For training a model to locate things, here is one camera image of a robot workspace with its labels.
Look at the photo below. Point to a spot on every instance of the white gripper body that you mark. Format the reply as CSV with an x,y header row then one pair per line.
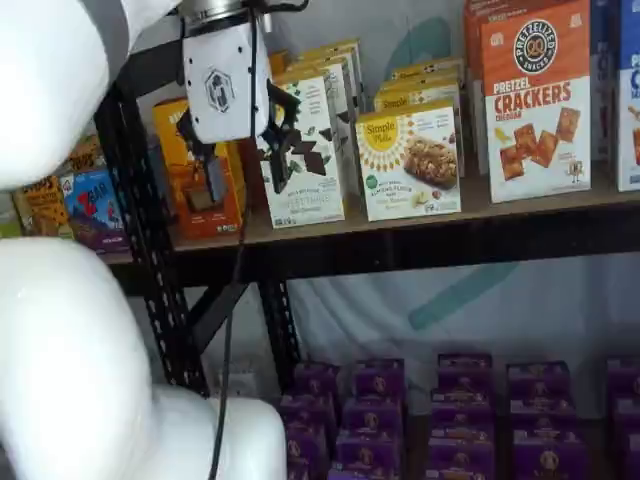
x,y
220,85

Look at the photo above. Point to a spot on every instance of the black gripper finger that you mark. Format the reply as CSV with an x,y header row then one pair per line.
x,y
280,165
216,175

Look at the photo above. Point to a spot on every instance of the Simple Mills almond bar box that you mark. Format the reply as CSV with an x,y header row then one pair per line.
x,y
430,66
410,165
425,82
415,100

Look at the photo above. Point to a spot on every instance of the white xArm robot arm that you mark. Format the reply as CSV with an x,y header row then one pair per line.
x,y
50,350

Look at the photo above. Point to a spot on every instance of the Simple Mills sweet thins box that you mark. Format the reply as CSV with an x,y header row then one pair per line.
x,y
310,200
345,150
332,49

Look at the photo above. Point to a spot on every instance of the orange yellow snack box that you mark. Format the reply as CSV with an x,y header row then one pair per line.
x,y
280,62
170,150

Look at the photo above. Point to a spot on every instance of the blue Z Bar box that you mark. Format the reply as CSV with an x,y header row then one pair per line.
x,y
95,200

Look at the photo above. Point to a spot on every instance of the orange brown snack box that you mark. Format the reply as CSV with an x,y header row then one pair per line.
x,y
85,155

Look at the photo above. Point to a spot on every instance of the yellow Bobo's snack box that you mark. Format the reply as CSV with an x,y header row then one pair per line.
x,y
40,210

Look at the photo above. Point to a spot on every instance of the green snack box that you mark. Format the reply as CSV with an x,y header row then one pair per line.
x,y
10,227

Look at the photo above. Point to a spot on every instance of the purple Annie's snack box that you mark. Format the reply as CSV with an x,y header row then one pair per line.
x,y
537,386
362,474
307,412
378,382
317,382
462,412
371,419
542,416
465,381
625,380
627,417
548,457
362,454
631,460
307,450
459,457

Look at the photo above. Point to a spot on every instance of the black metal shelf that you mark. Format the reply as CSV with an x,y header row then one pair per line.
x,y
450,310

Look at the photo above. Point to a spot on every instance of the orange pretzel crackers box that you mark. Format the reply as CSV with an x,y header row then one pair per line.
x,y
535,165
472,50

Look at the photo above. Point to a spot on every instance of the blue pretzel crackers box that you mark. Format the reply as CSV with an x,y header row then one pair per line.
x,y
602,65
630,165

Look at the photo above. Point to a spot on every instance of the white wall outlet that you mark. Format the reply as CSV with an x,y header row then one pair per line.
x,y
240,381

